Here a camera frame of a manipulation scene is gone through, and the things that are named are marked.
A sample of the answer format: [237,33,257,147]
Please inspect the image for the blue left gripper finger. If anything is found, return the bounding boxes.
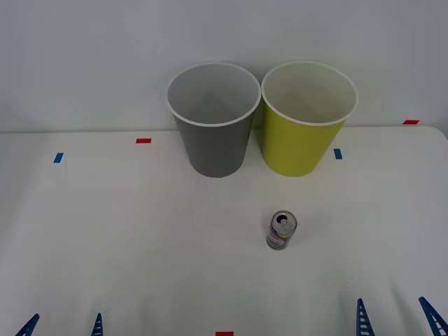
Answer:
[15,313,41,336]
[90,312,104,336]

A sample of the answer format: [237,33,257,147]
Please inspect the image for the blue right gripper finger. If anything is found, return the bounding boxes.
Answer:
[418,296,448,336]
[356,297,376,336]

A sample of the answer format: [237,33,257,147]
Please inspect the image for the green and black drink can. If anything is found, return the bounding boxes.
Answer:
[265,209,298,251]

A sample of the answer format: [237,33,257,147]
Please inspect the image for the yellow-green plastic waste bin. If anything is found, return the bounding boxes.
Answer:
[260,60,360,178]

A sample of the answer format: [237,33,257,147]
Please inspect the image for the grey plastic waste bin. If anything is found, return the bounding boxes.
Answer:
[165,62,263,179]

